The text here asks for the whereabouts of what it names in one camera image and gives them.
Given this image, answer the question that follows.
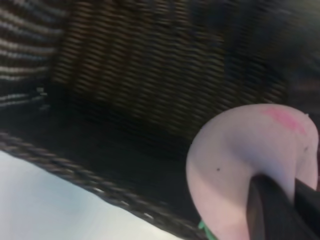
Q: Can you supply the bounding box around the pink toy peach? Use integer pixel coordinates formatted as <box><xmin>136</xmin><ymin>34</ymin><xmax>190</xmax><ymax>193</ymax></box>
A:
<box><xmin>185</xmin><ymin>103</ymin><xmax>320</xmax><ymax>240</ymax></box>

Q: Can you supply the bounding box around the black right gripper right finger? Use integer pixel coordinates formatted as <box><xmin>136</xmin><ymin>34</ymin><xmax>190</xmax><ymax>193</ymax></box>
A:
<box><xmin>294</xmin><ymin>177</ymin><xmax>320</xmax><ymax>240</ymax></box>

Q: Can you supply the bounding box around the dark brown wicker basket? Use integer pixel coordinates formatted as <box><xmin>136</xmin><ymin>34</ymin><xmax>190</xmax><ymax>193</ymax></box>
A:
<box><xmin>0</xmin><ymin>0</ymin><xmax>320</xmax><ymax>240</ymax></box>

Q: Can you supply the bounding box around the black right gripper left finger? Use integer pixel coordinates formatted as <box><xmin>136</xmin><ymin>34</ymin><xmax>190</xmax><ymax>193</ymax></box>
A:
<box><xmin>245</xmin><ymin>173</ymin><xmax>309</xmax><ymax>240</ymax></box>

